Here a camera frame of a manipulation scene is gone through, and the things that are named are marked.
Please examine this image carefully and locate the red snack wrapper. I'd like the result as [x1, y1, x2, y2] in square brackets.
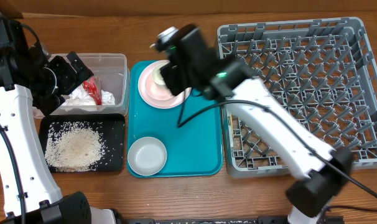
[83, 77, 102, 105]

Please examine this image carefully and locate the cream paper cup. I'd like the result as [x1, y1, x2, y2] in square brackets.
[152, 63, 166, 88]

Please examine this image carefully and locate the white napkin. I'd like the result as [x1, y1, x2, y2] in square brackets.
[62, 85, 115, 106]

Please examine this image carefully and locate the pile of rice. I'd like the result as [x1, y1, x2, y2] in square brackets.
[44, 121, 107, 172]

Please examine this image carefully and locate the grey bowl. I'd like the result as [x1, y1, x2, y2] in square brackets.
[128, 137, 167, 176]

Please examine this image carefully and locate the pink small bowl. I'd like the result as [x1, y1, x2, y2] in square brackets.
[145, 74, 174, 101]

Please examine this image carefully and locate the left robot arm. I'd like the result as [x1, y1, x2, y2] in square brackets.
[0, 17, 124, 223]

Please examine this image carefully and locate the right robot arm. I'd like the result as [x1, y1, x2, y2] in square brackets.
[154, 24, 353, 223]

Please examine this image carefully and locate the grey dishwasher rack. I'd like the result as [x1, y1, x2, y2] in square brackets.
[217, 17, 377, 169]

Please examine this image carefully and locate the pink plate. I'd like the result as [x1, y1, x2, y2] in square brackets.
[137, 60, 191, 109]

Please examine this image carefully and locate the clear plastic bin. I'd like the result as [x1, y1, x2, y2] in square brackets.
[32, 52, 131, 119]

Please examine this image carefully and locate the teal serving tray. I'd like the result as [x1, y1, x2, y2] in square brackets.
[127, 60, 223, 177]

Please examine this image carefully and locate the black plastic tray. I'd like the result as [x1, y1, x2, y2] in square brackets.
[39, 114, 125, 173]

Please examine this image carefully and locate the cardboard backdrop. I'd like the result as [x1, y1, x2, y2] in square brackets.
[0, 0, 377, 18]

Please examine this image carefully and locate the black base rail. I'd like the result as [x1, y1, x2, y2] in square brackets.
[119, 215, 345, 224]

